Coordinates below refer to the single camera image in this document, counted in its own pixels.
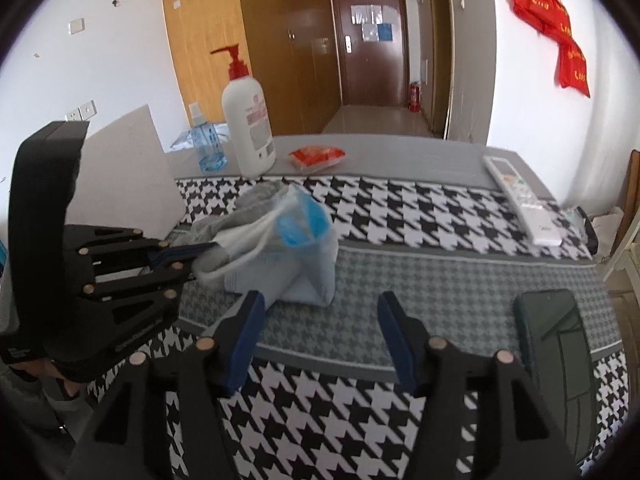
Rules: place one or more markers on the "brown side door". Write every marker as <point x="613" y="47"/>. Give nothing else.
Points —
<point x="440" y="60"/>

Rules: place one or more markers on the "houndstooth tablecloth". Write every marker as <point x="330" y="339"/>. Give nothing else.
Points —
<point x="450" y="280"/>

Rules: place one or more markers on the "red snack packet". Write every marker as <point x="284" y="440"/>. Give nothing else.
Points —
<point x="317" y="157"/>

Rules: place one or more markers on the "blue paper notice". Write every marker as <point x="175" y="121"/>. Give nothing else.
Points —
<point x="385" y="31"/>

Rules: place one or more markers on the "black smartphone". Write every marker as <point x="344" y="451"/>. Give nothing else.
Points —
<point x="555" y="370"/>

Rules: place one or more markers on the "wooden boards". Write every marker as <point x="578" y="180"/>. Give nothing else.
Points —
<point x="634" y="180"/>

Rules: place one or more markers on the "white plastic bag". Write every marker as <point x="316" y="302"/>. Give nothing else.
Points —
<point x="300" y="280"/>

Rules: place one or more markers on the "small clear spray bottle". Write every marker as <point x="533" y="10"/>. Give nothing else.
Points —
<point x="207" y="145"/>

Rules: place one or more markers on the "grey fluffy sock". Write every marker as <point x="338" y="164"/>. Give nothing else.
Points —
<point x="255" y="205"/>

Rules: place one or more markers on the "white pump bottle red cap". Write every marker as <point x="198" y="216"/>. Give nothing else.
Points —
<point x="250" y="120"/>

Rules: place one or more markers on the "wooden wardrobe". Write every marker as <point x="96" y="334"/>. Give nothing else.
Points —
<point x="250" y="60"/>

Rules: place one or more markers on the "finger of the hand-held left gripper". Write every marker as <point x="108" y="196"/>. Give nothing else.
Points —
<point x="145" y="285"/>
<point x="125" y="250"/>

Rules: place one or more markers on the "clear plastic bag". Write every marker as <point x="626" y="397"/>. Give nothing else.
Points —
<point x="300" y="220"/>

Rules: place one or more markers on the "red fire extinguisher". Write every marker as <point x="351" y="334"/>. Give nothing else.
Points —
<point x="415" y="99"/>

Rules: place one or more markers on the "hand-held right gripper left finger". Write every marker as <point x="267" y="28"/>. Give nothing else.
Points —
<point x="245" y="345"/>

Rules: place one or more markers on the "red cloth banners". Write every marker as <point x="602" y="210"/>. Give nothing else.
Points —
<point x="550" y="15"/>

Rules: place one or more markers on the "white paper notice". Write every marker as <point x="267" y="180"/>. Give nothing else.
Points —
<point x="366" y="13"/>

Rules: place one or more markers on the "dark brown door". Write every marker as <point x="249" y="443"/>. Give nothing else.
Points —
<point x="370" y="70"/>

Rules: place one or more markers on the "white remote control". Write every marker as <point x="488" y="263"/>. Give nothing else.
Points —
<point x="522" y="200"/>

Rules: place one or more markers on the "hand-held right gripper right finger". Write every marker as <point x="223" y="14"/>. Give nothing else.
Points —
<point x="400" y="345"/>

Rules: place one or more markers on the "white wall plate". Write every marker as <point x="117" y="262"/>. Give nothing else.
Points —
<point x="76" y="26"/>

